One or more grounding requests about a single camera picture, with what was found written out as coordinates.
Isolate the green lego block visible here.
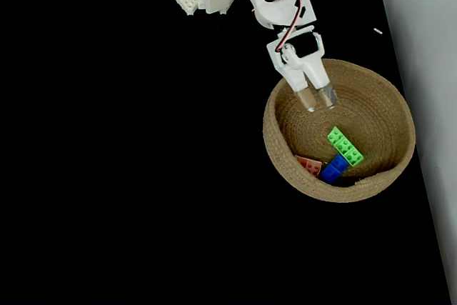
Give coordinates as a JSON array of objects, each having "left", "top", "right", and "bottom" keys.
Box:
[{"left": 327, "top": 126, "right": 365, "bottom": 168}]

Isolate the blue lego block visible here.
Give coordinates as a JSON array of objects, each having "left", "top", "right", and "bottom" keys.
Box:
[{"left": 320, "top": 154, "right": 349, "bottom": 185}]

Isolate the woven rope basket tray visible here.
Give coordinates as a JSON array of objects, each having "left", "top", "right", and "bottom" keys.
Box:
[{"left": 262, "top": 58, "right": 417, "bottom": 204}]

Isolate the red black motor cable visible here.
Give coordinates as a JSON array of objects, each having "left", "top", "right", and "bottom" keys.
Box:
[{"left": 273, "top": 0, "right": 306, "bottom": 53}]

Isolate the pink lego block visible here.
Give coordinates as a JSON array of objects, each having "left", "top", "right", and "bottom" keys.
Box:
[{"left": 295, "top": 155, "right": 323, "bottom": 178}]

